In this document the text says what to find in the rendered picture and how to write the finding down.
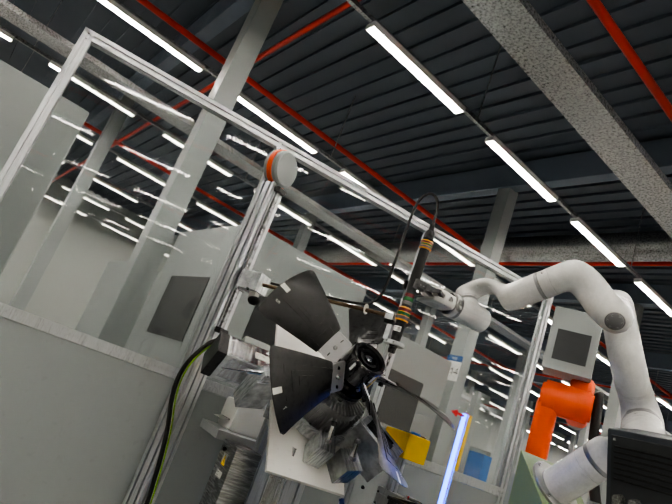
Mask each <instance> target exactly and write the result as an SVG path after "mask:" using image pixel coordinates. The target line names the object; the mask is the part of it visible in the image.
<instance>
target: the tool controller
mask: <svg viewBox="0 0 672 504"><path fill-rule="evenodd" d="M606 504H672V436H671V435H666V434H661V433H656V432H650V431H645V430H640V429H629V428H612V427H611V428H608V448H607V486H606Z"/></svg>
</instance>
